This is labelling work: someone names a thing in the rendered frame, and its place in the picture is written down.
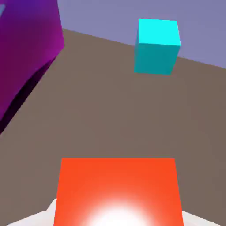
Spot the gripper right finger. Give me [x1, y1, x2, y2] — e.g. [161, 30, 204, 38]
[181, 211, 221, 226]

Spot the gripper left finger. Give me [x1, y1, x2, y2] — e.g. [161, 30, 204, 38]
[6, 198, 57, 226]

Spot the small cyan cube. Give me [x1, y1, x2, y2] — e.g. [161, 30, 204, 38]
[134, 18, 181, 76]

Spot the small orange cube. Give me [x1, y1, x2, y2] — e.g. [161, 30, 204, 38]
[53, 157, 185, 226]

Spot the large purple box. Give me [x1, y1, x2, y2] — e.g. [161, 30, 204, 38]
[0, 0, 65, 136]

